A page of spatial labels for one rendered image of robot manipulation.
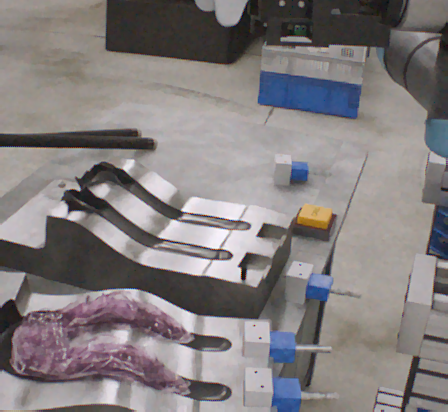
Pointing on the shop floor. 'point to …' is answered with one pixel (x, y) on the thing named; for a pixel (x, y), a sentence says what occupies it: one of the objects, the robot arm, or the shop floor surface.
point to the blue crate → (309, 94)
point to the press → (167, 18)
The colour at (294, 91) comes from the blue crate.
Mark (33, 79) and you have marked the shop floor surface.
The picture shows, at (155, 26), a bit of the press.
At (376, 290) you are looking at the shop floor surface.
